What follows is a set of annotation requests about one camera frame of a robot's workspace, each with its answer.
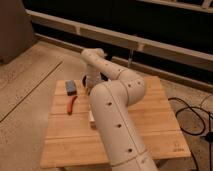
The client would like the white wooden rail frame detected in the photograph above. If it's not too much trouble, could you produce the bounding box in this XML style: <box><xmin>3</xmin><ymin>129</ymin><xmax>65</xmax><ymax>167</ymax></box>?
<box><xmin>22</xmin><ymin>0</ymin><xmax>213</xmax><ymax>93</ymax></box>

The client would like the grey cabinet at left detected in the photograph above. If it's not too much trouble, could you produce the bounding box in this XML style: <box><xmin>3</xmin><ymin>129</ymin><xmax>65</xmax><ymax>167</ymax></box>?
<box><xmin>0</xmin><ymin>0</ymin><xmax>37</xmax><ymax>63</ymax></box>

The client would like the grey blue sponge block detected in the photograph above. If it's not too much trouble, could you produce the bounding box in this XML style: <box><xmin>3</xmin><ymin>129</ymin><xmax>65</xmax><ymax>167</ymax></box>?
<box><xmin>65</xmin><ymin>80</ymin><xmax>77</xmax><ymax>96</ymax></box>

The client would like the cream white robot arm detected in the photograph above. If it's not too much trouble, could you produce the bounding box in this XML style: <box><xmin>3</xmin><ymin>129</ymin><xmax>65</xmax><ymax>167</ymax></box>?
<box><xmin>81</xmin><ymin>49</ymin><xmax>158</xmax><ymax>171</ymax></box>

